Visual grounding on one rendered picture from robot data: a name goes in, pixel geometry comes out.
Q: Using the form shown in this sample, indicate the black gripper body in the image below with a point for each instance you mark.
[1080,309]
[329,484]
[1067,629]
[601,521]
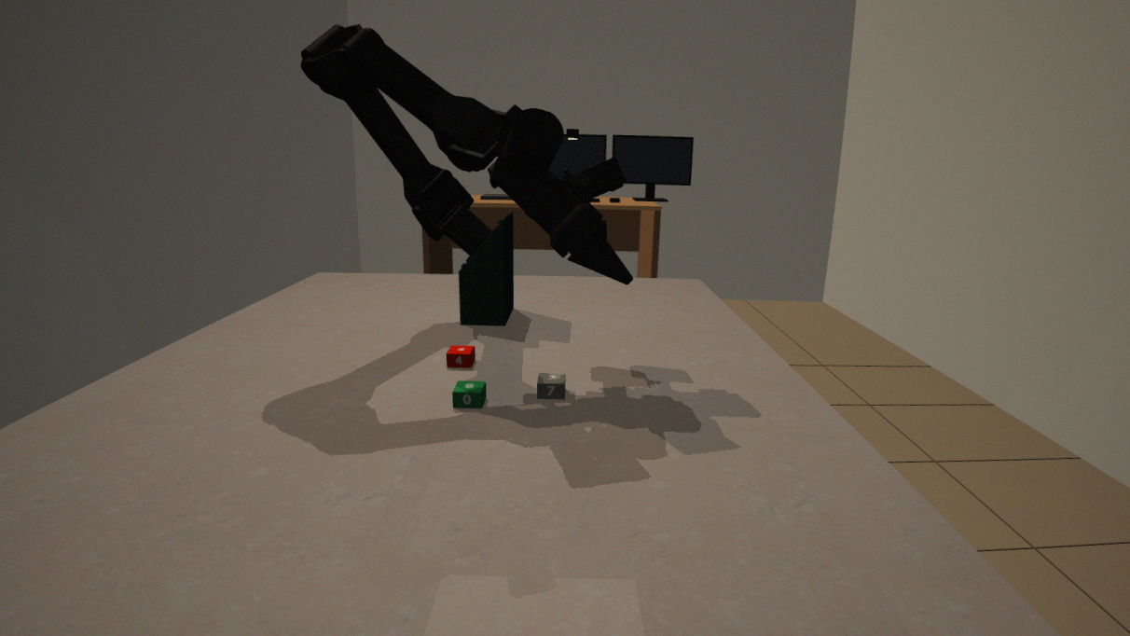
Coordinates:
[561,214]

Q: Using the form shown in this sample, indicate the green digit block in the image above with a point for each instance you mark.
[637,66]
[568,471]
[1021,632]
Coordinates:
[469,394]

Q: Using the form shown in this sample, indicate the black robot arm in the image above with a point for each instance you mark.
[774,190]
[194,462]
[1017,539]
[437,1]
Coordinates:
[349,63]

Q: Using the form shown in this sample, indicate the red block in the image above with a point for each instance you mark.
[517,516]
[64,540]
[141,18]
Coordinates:
[461,356]

